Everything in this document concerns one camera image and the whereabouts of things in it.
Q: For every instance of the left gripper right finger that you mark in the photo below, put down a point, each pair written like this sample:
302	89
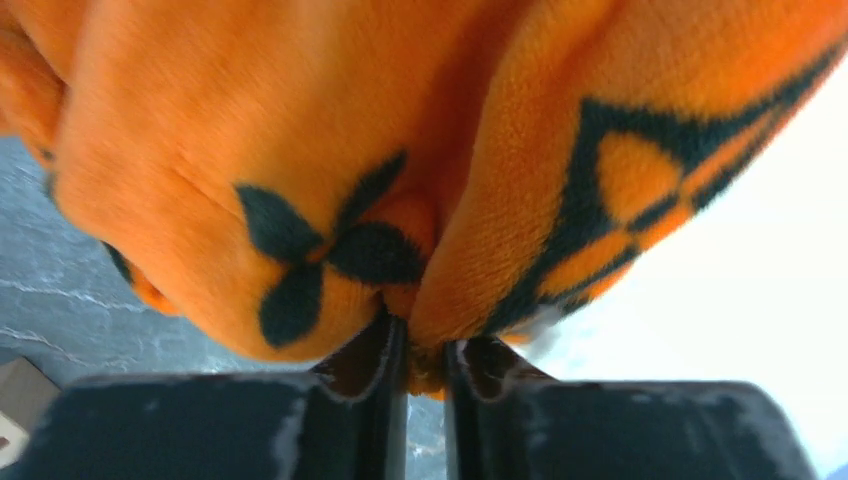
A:
506	419

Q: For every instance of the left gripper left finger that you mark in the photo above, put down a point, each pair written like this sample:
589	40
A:
344	418

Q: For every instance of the orange patterned pillowcase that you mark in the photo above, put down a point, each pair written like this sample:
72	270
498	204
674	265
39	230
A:
281	173

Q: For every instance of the small wooden letter block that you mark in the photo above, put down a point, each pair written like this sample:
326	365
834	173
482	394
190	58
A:
25	394

